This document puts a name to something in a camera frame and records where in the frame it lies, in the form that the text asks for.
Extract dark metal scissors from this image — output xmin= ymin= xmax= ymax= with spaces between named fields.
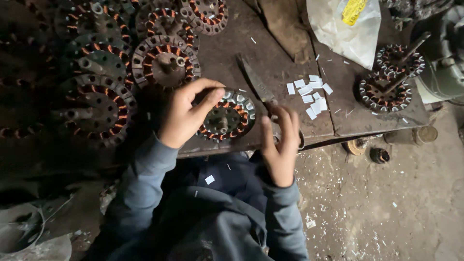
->
xmin=237 ymin=54 xmax=306 ymax=151

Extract heap of dark metal parts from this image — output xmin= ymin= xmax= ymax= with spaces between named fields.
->
xmin=380 ymin=0 xmax=455 ymax=23

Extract white plastic bag yellow label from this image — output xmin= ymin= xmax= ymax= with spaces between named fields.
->
xmin=306 ymin=0 xmax=382 ymax=71

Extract copper wound fan stator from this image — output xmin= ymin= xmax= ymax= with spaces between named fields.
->
xmin=195 ymin=87 xmax=256 ymax=143

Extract tan round disc part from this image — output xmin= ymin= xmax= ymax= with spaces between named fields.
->
xmin=342 ymin=137 xmax=370 ymax=157

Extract green metal machine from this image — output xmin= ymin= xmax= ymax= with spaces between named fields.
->
xmin=413 ymin=5 xmax=464 ymax=104

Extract pile of white paper slips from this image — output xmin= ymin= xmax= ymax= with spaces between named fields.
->
xmin=286 ymin=74 xmax=334 ymax=121

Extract black round knob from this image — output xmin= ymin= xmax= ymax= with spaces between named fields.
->
xmin=369 ymin=147 xmax=391 ymax=165

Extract pile of bare motor stators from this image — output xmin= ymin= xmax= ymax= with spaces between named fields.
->
xmin=0 ymin=0 xmax=229 ymax=150

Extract insulated stator with long shaft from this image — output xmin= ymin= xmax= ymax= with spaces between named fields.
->
xmin=358 ymin=69 xmax=413 ymax=114
xmin=376 ymin=31 xmax=432 ymax=79

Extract crumpled grey plastic sheet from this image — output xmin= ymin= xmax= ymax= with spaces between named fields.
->
xmin=0 ymin=202 xmax=73 ymax=261

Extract person's left hand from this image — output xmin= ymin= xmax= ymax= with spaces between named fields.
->
xmin=159 ymin=78 xmax=226 ymax=149

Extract brown cloth rag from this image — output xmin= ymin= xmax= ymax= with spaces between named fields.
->
xmin=254 ymin=0 xmax=314 ymax=65

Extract person's right hand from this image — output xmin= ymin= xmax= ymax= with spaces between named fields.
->
xmin=259 ymin=103 xmax=302 ymax=188

